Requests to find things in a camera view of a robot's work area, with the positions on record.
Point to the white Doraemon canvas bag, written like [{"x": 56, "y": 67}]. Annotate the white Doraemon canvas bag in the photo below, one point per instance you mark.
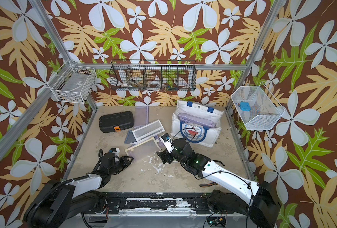
[{"x": 192, "y": 132}]

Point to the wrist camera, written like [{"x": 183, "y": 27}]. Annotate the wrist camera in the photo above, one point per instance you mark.
[
  {"x": 115, "y": 151},
  {"x": 166, "y": 140}
]

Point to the white wire basket right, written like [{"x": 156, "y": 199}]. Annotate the white wire basket right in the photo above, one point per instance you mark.
[{"x": 265, "y": 111}]

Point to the white wire basket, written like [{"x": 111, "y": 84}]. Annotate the white wire basket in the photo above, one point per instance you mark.
[
  {"x": 265, "y": 111},
  {"x": 72, "y": 83}
]

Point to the purple mesh pouch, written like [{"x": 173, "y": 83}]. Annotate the purple mesh pouch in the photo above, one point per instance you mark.
[
  {"x": 141, "y": 116},
  {"x": 187, "y": 118}
]

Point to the white wire basket left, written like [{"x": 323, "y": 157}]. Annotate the white wire basket left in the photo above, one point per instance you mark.
[{"x": 72, "y": 83}]

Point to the blue object in basket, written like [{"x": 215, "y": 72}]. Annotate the blue object in basket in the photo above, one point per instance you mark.
[{"x": 244, "y": 106}]

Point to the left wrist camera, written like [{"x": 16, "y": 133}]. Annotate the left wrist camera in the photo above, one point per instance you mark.
[{"x": 115, "y": 151}]

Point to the orange black pliers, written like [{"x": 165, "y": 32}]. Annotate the orange black pliers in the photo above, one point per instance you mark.
[{"x": 208, "y": 185}]

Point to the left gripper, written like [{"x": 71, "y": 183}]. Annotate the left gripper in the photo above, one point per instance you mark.
[{"x": 125, "y": 161}]

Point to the white mesh pouch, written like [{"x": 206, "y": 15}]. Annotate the white mesh pouch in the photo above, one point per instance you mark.
[{"x": 147, "y": 131}]

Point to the black wire basket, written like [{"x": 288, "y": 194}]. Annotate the black wire basket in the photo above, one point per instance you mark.
[{"x": 155, "y": 75}]

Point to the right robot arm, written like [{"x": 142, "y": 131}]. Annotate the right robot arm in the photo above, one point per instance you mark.
[{"x": 258, "y": 201}]

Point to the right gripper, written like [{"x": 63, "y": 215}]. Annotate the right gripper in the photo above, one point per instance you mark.
[{"x": 162, "y": 155}]

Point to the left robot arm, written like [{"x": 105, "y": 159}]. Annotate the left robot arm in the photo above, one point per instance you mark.
[{"x": 61, "y": 200}]

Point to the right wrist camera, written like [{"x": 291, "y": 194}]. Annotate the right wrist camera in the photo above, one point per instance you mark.
[{"x": 166, "y": 140}]

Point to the black plastic tool case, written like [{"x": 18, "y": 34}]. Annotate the black plastic tool case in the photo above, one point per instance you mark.
[{"x": 116, "y": 122}]

